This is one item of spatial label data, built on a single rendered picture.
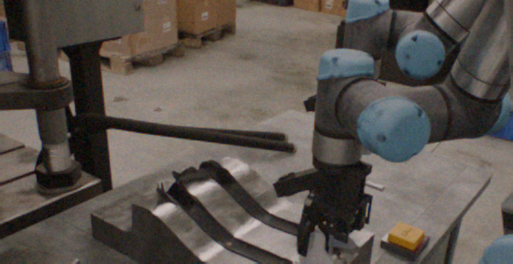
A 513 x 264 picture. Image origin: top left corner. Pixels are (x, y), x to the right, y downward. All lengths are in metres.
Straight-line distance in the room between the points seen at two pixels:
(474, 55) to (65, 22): 1.07
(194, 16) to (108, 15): 3.95
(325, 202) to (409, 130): 0.22
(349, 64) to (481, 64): 0.16
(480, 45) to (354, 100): 0.16
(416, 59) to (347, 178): 0.23
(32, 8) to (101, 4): 0.29
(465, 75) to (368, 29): 0.37
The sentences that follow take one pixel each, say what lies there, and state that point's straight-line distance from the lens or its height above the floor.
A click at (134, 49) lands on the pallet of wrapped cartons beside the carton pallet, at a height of 0.19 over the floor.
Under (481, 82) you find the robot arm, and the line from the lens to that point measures 0.69.
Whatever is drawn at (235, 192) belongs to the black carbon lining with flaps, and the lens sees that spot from 1.12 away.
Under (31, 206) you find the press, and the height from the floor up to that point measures 0.79.
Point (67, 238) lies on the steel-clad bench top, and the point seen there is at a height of 0.80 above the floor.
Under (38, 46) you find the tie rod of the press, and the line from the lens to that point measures 1.32.
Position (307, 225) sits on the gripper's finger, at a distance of 0.82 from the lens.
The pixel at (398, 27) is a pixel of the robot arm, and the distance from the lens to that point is 1.03.
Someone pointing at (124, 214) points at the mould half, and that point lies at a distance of 1.17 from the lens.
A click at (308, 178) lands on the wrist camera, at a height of 1.08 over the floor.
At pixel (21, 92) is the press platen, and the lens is 1.33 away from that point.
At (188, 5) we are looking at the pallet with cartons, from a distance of 5.52.
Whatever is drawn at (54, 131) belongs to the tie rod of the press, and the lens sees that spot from 1.39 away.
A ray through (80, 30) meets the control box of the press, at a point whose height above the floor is 1.11.
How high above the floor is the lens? 1.47
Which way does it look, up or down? 26 degrees down
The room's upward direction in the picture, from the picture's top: 5 degrees clockwise
